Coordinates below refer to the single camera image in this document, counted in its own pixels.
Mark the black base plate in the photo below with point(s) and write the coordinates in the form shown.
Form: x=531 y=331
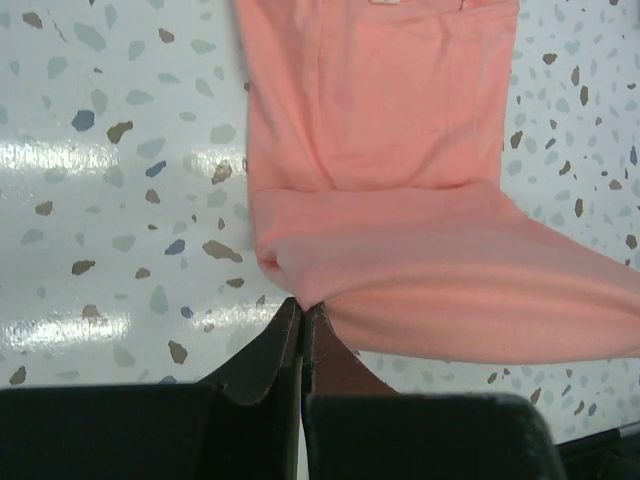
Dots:
x=609 y=455

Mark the pink t shirt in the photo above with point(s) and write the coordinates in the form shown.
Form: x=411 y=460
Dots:
x=375 y=133

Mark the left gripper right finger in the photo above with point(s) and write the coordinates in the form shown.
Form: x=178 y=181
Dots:
x=358 y=427

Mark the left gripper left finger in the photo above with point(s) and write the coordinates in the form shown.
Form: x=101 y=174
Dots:
x=239 y=422

